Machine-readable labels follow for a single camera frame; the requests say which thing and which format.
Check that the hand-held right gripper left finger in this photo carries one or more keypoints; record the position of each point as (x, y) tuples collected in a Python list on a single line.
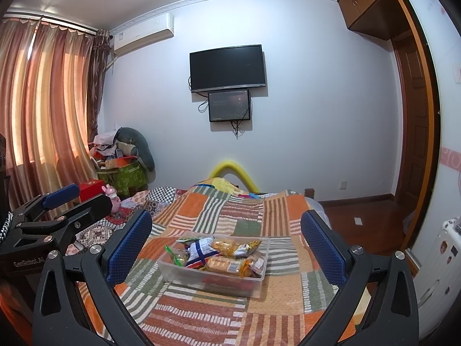
[(129, 248)]

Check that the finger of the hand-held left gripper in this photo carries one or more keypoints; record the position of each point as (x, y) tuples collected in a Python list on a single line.
[(61, 194), (86, 211)]

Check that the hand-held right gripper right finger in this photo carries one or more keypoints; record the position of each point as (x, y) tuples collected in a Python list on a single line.
[(324, 248)]

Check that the clear plastic container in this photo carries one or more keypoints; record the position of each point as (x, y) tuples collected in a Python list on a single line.
[(212, 283)]

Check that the yellow brown snack packet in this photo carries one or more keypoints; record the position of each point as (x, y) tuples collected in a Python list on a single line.
[(232, 247)]

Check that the gold striped biscuit packet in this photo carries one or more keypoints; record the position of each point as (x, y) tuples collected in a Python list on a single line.
[(225, 265)]

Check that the person's left forearm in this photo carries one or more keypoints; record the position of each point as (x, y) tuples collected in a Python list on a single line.
[(10, 302)]

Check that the red box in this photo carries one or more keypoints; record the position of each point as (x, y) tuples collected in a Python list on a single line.
[(90, 189)]

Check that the pink plush toy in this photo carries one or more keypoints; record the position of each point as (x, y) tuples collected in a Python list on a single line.
[(113, 198)]

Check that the white paper scrap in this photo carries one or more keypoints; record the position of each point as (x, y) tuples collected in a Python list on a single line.
[(358, 221)]

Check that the green snack packet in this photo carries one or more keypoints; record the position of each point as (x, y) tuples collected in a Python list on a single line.
[(174, 257)]

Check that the pile of clothes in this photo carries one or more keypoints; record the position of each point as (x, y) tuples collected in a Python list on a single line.
[(104, 147)]

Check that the checkered quilt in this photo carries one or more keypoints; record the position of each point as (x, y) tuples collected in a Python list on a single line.
[(162, 193)]

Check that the blue white snack packet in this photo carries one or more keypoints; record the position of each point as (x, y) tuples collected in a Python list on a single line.
[(200, 252)]

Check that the pink curtain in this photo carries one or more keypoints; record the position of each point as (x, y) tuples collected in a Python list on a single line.
[(43, 115)]

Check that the yellow pillow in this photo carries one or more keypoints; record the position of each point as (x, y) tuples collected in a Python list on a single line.
[(219, 185)]

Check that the striped patchwork blanket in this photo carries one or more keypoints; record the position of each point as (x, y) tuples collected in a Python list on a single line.
[(216, 317)]

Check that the yellow foam tube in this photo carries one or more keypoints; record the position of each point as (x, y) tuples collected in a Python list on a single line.
[(241, 174)]

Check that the brown patterned curtain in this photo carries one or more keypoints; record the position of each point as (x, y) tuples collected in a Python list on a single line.
[(97, 79)]

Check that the white appliance with stickers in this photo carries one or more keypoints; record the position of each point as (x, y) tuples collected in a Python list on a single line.
[(443, 270)]

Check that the brown wooden door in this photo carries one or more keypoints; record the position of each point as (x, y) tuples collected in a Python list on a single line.
[(414, 133)]

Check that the white air conditioner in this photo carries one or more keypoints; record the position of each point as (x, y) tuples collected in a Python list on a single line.
[(144, 34)]

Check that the frosted sliding wardrobe door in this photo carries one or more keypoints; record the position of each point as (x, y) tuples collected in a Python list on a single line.
[(448, 79)]

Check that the wooden overhead cabinet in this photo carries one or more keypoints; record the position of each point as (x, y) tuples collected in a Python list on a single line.
[(367, 3)]

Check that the wooden bed post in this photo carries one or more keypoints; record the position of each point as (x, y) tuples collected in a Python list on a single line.
[(310, 193)]

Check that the white wall socket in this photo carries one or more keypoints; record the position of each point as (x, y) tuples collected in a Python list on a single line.
[(343, 184)]

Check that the small black wall monitor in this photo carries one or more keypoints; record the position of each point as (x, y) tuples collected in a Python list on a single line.
[(229, 105)]

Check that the black wall television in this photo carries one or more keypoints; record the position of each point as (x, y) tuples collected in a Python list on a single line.
[(228, 68)]

